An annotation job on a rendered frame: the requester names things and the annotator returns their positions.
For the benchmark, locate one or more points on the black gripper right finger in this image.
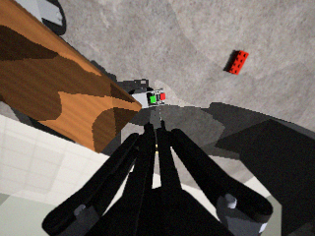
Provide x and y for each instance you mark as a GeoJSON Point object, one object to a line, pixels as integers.
{"type": "Point", "coordinates": [243, 211]}

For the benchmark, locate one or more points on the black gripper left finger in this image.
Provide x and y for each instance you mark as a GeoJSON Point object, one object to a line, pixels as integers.
{"type": "Point", "coordinates": [80, 212]}

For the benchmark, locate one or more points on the red toy building brick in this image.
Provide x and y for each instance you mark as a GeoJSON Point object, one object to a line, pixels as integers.
{"type": "Point", "coordinates": [237, 62]}

